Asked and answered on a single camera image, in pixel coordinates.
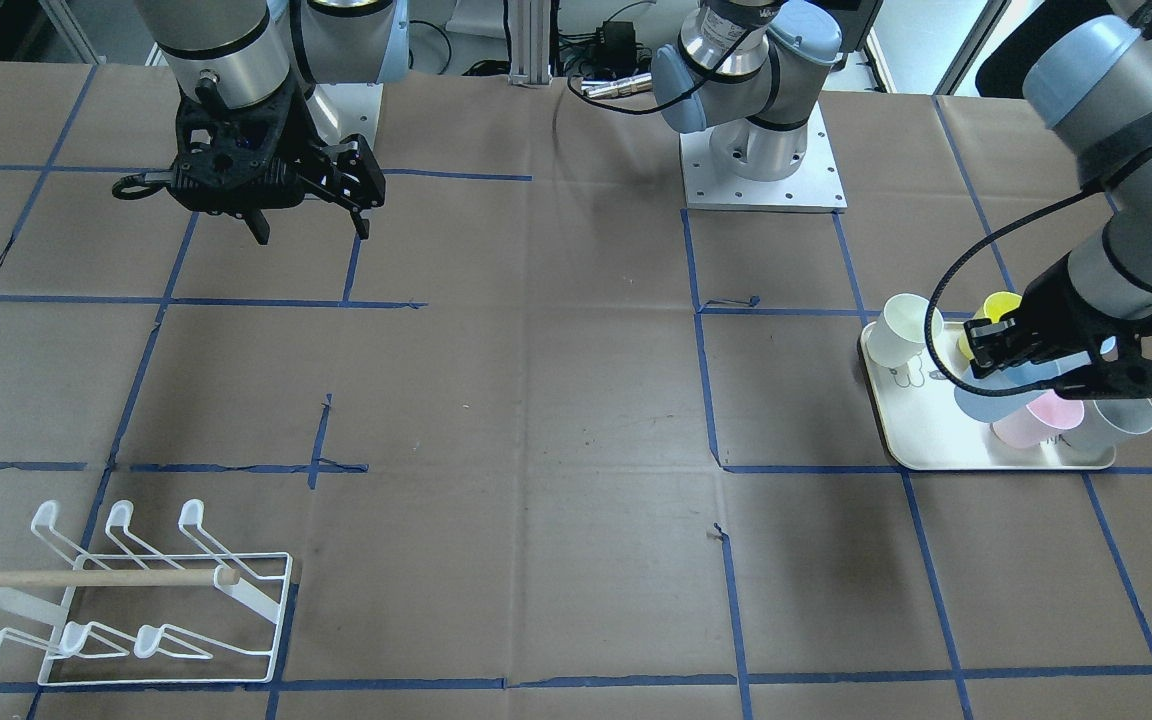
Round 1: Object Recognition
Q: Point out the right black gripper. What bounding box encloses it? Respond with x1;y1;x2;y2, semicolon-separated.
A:
168;85;387;247

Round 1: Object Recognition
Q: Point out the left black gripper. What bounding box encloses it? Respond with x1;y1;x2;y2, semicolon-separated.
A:
967;258;1152;400

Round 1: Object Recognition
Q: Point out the light blue plastic cup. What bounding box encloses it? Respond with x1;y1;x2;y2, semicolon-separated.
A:
954;362;1064;425

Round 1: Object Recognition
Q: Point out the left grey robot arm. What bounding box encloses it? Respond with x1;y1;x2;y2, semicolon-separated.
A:
664;92;1075;414

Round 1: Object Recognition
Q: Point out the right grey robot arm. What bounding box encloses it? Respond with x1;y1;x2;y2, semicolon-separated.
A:
111;1;410;245

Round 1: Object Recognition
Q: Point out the yellow plastic cup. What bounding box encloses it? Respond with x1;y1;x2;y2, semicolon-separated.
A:
957;291;1021;361

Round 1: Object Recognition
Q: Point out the pink plastic cup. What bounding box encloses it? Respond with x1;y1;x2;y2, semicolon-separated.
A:
990;391;1085;448

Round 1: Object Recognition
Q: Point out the grey plastic cup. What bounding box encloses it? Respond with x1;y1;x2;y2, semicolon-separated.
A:
1061;397;1152;454

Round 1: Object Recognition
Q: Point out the pale green plastic cup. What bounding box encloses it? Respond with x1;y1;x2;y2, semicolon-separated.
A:
865;293;931;369

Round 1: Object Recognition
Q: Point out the cream plastic tray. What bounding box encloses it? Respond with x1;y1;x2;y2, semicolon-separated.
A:
858;323;1117;471

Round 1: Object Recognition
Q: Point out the black power adapter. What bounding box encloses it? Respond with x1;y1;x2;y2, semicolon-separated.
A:
593;20;637;74

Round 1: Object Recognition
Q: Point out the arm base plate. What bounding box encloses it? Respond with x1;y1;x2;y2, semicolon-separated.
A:
306;83;385;149
680;104;849;213

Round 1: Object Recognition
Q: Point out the aluminium frame post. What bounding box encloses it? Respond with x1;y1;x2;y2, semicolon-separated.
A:
502;1;559;88

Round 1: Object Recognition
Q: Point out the white wire cup rack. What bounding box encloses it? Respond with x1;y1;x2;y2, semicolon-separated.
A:
0;498;294;688

